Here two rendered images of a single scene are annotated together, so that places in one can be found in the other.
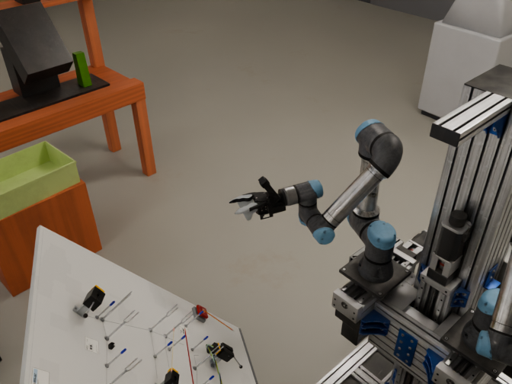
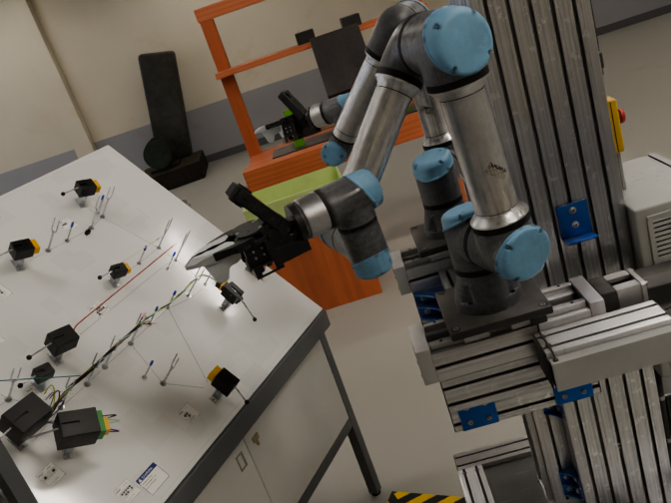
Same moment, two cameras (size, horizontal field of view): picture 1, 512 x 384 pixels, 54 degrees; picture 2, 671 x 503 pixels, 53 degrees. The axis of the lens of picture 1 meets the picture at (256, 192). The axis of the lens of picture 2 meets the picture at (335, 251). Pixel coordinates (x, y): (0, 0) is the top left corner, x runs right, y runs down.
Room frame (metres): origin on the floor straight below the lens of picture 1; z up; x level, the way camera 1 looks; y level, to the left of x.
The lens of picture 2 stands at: (0.05, -1.64, 1.89)
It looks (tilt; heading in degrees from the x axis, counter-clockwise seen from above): 20 degrees down; 47
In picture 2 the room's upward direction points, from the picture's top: 19 degrees counter-clockwise
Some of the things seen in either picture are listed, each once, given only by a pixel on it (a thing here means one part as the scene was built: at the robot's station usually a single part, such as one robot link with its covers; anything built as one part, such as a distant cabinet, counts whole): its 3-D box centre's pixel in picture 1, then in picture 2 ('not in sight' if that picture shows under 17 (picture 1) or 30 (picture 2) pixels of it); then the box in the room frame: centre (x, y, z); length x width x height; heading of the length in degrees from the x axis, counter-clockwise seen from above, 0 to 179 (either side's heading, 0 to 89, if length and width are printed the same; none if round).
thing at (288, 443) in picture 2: not in sight; (300, 422); (1.18, 0.04, 0.60); 0.55 x 0.03 x 0.39; 15
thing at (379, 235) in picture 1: (379, 240); (436, 175); (1.57, -0.51, 1.33); 0.13 x 0.12 x 0.14; 18
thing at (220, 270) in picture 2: not in sight; (216, 267); (0.63, -0.72, 1.54); 0.09 x 0.03 x 0.06; 152
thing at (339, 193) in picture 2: not in sight; (348, 199); (0.87, -0.83, 1.55); 0.11 x 0.08 x 0.09; 152
